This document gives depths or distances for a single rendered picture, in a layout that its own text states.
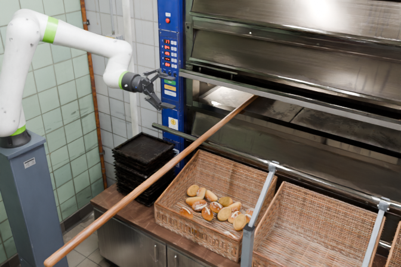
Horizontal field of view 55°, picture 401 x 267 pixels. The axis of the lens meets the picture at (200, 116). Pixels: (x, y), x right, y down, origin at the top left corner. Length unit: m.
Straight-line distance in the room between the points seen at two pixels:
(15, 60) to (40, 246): 1.09
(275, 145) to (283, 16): 0.73
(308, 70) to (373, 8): 0.40
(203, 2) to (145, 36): 0.50
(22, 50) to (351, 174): 1.65
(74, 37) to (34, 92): 0.91
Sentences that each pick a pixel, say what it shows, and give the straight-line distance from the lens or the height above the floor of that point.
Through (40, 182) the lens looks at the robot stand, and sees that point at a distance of 2.15.
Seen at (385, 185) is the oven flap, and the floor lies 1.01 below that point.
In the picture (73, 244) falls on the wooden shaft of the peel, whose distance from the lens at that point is 1.41.
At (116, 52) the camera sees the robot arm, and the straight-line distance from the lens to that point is 1.87.
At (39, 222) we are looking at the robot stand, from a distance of 2.26.
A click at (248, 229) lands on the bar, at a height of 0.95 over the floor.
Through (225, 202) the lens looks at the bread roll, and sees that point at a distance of 2.40.
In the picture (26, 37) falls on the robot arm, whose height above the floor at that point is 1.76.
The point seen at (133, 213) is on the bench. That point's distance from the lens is 2.44.
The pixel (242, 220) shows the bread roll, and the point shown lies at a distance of 2.28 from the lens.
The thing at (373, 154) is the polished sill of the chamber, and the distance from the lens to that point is 2.06.
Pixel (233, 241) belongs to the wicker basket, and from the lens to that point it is 2.06.
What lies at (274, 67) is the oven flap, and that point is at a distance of 2.03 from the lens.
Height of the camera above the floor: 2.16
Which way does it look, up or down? 27 degrees down
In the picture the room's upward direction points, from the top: 1 degrees clockwise
